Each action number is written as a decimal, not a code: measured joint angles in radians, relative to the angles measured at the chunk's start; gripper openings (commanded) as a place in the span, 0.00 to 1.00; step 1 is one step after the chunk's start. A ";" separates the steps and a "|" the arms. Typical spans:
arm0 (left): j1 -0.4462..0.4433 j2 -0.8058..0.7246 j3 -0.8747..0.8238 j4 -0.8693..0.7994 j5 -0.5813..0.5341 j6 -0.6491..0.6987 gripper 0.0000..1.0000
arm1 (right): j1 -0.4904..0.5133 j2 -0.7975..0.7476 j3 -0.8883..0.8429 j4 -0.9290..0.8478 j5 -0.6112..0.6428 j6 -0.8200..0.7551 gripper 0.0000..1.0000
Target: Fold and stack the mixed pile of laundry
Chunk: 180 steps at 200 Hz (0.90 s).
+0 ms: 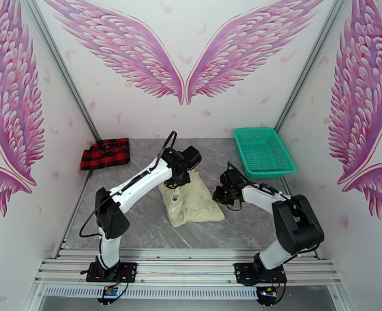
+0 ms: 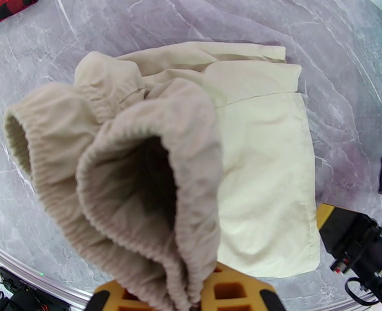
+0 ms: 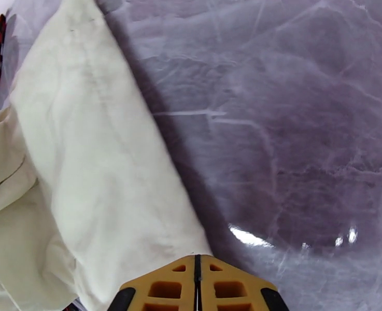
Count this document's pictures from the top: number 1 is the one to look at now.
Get red black plaid shirt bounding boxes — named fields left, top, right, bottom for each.
left=80, top=137, right=131, bottom=171

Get cream shorts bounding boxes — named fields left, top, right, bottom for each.
left=158, top=169, right=226, bottom=228

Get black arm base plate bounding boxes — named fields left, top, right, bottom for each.
left=86, top=262, right=138, bottom=283
left=234, top=262, right=288, bottom=284

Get teal plastic basket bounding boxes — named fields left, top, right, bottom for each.
left=233, top=126, right=298, bottom=179

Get small circuit board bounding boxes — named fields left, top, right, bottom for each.
left=96, top=286, right=120, bottom=304
left=257, top=286, right=280, bottom=303

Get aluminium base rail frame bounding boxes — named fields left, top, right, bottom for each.
left=33, top=248, right=342, bottom=287

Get aluminium corner post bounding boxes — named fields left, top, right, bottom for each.
left=19, top=0, right=104, bottom=146
left=275, top=0, right=353, bottom=133

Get white slotted cable duct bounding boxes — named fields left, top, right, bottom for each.
left=44, top=286, right=259, bottom=300

